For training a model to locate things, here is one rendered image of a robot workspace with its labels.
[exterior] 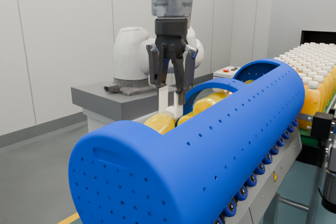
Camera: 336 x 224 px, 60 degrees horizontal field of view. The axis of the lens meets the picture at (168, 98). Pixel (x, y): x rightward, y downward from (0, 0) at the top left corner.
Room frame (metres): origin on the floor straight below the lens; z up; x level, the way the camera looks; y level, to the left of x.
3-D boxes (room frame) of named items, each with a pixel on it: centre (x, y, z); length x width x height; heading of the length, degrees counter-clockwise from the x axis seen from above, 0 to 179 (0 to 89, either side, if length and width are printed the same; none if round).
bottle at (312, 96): (1.23, -0.64, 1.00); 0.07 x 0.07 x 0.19
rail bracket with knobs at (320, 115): (1.13, -0.64, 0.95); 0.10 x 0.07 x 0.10; 55
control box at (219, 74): (1.54, -0.33, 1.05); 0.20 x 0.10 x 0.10; 145
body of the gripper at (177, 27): (0.68, -0.01, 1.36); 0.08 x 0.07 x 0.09; 55
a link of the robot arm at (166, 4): (0.68, -0.01, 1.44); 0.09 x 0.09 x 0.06
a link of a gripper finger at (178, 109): (0.67, -0.03, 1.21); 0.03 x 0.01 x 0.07; 145
